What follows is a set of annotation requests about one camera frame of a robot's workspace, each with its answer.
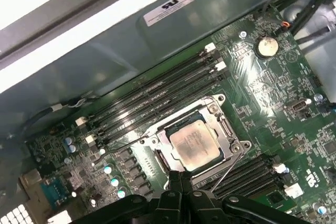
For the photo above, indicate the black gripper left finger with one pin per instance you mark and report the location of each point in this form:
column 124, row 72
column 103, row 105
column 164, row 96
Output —
column 168, row 208

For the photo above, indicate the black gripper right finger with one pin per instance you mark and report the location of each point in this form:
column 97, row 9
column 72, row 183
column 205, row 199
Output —
column 202, row 208

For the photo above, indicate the silver topped green CPU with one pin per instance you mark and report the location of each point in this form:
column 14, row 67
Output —
column 194, row 145

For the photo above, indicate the silver CPU socket cover frame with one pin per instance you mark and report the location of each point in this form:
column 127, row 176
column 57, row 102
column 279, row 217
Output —
column 161, row 140

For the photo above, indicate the black RAM slot white clips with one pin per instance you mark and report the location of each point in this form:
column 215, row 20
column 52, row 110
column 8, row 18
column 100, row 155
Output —
column 156, row 102
column 252, row 175
column 292, row 190
column 145, row 85

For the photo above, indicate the metal framed CPU socket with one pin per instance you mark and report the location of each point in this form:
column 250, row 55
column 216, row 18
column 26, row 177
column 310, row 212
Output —
column 237, row 146

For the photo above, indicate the round teal topped capacitor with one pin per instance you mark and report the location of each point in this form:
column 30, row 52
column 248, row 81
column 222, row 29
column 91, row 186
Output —
column 73, row 148
column 321, row 209
column 68, row 140
column 107, row 169
column 114, row 182
column 121, row 193

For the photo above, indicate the green RAM stick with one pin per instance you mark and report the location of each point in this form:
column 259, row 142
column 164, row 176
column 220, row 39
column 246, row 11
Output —
column 273, row 197

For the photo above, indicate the silver rear network port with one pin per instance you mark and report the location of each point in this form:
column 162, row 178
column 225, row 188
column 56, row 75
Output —
column 60, row 214

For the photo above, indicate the blue rear serial port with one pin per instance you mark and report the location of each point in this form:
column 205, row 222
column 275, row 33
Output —
column 50, row 190

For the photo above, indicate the green motherboard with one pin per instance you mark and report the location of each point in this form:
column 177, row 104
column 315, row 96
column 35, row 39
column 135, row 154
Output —
column 275, row 90

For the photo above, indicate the silver internal USB port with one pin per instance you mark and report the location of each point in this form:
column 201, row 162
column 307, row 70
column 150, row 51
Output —
column 298, row 106

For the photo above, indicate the silver rear port housing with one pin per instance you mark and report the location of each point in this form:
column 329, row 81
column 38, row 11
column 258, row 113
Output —
column 30, row 179

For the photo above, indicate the silver motherboard screw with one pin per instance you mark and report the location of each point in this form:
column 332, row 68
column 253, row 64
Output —
column 242, row 34
column 318, row 97

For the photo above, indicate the grey metal PC case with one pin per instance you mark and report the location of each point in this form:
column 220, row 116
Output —
column 118, row 51

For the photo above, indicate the round silver coin battery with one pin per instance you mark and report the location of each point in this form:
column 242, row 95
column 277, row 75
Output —
column 266, row 46

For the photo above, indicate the white printed case label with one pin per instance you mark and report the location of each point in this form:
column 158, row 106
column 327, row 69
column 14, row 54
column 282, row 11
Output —
column 170, row 3

